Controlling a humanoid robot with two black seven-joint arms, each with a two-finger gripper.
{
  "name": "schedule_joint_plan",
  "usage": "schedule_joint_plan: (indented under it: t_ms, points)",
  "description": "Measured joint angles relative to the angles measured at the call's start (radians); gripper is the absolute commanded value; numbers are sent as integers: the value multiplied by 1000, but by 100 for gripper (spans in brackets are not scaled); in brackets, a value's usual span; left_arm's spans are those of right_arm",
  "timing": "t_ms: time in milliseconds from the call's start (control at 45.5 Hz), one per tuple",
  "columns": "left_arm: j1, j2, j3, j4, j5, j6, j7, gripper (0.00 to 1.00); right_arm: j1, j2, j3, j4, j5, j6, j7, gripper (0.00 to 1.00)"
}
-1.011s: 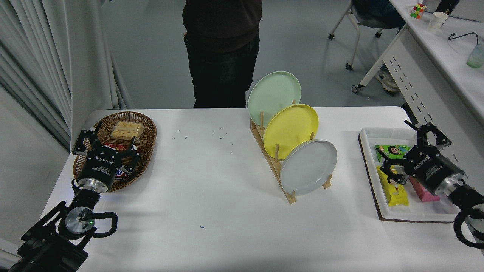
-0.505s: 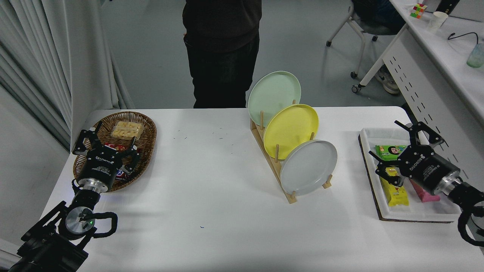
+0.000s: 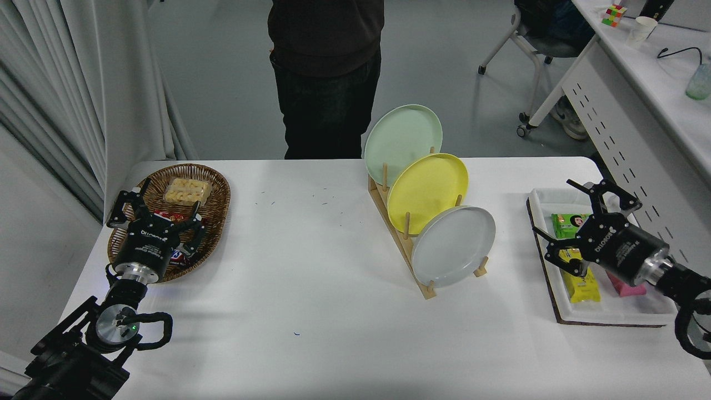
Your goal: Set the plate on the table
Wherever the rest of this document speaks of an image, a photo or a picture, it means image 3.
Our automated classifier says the brown wicker basket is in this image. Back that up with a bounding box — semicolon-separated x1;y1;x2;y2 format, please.
107;163;231;284

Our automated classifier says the pink snack pack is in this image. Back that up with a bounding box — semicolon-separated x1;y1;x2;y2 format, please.
605;270;648;298

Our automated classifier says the wooden plate rack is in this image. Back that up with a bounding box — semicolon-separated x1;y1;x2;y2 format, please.
368;147;489;301

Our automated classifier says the black cable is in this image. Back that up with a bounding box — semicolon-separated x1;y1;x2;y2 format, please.
658;47;704;66

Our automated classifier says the colourful puzzle cube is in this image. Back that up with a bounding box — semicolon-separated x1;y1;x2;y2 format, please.
602;4;628;27

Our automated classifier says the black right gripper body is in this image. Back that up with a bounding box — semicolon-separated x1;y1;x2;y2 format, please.
578;215;669;282

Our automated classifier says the white tray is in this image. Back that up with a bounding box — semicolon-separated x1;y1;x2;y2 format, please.
528;188;682;326

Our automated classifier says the black box device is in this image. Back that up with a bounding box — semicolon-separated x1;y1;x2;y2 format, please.
639;0;676;22

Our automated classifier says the seated person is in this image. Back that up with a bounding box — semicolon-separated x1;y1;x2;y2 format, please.
514;0;598;141

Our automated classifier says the grey plate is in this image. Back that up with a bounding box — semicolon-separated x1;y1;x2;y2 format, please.
411;206;497;288

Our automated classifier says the clear pack of biscuits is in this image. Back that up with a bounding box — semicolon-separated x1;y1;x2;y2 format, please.
163;178;212;205

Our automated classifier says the white desk with perforated panel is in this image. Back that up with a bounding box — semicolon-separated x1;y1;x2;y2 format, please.
517;0;711;278

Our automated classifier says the standing person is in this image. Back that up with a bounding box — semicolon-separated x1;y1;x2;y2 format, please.
268;0;385;161

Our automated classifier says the grey curtain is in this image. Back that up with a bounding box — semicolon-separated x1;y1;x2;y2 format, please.
0;0;198;223

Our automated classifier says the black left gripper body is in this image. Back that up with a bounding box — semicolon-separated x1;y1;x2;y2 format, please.
113;216;183;272

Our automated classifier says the pale green glass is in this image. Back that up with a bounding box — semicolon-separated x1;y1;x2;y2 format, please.
685;63;711;101

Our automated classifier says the yellow snack pack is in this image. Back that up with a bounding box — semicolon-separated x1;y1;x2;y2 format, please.
557;248;602;304

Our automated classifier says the white wheeled office chair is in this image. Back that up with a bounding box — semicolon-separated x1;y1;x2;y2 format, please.
478;6;583;124

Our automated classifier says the pale green plate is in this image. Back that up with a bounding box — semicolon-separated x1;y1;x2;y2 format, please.
364;104;443;187

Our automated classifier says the yellow plate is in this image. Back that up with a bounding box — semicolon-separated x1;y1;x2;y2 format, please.
387;153;469;234

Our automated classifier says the white paper cup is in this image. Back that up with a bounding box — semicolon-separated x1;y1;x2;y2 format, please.
627;16;659;49

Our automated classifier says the green snack pack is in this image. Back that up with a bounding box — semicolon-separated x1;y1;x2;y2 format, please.
551;213;593;239

